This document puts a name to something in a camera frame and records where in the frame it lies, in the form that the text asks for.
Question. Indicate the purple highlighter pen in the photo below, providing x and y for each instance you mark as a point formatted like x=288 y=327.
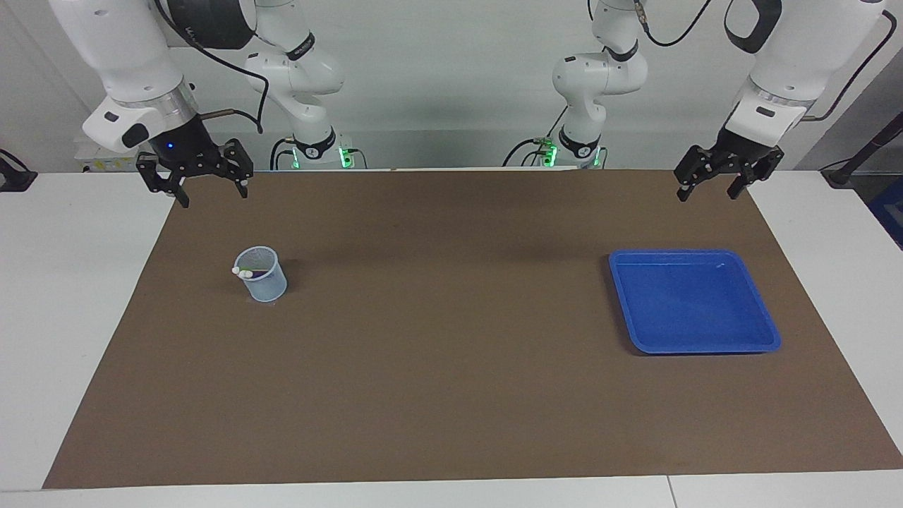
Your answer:
x=262 y=273

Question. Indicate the blue crate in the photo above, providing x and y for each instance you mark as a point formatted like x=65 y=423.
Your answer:
x=892 y=212

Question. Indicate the light blue mesh pen cup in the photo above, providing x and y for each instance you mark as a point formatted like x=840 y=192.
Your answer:
x=268 y=289

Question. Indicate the blue plastic tray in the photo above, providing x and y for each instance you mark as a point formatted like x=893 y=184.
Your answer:
x=691 y=303

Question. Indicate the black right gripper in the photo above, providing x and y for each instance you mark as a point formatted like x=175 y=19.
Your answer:
x=185 y=148

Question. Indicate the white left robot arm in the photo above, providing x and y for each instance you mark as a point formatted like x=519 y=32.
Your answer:
x=811 y=49

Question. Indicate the black table clamp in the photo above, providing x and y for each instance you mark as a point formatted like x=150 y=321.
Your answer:
x=14 y=180

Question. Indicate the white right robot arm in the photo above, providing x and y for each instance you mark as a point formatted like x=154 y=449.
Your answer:
x=134 y=56

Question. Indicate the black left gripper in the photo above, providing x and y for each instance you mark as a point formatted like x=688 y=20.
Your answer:
x=744 y=152

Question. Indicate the white power box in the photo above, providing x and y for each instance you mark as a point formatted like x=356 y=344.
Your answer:
x=99 y=164

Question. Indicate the brown table mat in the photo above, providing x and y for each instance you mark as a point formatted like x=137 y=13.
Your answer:
x=451 y=353

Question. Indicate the black stand pole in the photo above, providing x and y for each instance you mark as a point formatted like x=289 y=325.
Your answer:
x=843 y=175

